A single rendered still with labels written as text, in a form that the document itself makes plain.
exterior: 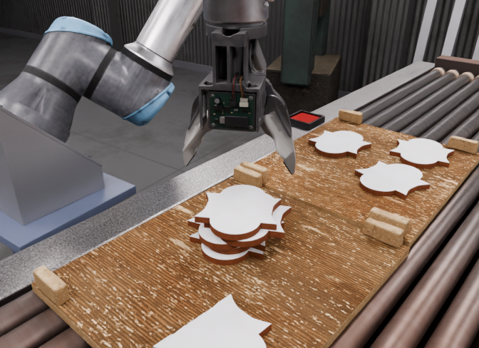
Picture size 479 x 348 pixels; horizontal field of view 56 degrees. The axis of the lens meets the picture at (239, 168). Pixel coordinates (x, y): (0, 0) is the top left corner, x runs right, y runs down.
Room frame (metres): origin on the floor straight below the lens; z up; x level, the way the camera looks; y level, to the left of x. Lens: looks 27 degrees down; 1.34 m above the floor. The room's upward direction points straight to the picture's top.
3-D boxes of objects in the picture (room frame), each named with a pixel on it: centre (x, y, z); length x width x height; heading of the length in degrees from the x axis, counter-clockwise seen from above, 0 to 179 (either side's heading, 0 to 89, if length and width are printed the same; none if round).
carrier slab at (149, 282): (0.51, 0.01, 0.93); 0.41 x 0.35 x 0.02; 139
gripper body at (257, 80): (0.54, 0.00, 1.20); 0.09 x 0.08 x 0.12; 170
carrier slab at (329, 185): (0.83, -0.25, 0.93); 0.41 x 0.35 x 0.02; 140
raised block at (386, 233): (0.56, -0.22, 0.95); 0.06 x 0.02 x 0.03; 49
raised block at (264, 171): (0.76, -0.03, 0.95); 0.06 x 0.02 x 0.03; 50
